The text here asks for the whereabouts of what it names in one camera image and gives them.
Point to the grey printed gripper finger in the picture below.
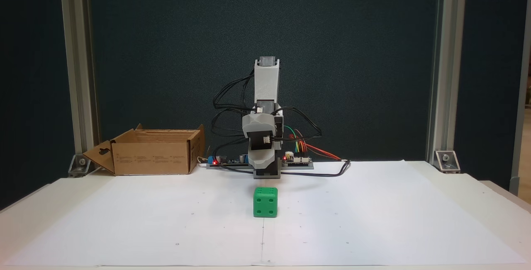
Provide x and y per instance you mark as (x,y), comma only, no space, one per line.
(262,159)

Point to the green dice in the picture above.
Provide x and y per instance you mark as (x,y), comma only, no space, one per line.
(265,203)

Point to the grey printed Koch robot arm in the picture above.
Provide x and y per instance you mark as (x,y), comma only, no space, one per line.
(266,83)

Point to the blue circuit board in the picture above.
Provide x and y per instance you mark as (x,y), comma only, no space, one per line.
(232,160)

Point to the small circuit board with jumpers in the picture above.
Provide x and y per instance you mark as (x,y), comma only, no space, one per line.
(299,160)

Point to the brown cardboard box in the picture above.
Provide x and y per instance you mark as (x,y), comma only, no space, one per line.
(153,158)

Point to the metal corner bracket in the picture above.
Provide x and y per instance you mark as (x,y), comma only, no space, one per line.
(447,161)
(81,166)

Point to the grey aluminium frame post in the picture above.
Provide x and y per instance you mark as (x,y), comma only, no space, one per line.
(446,75)
(76,75)

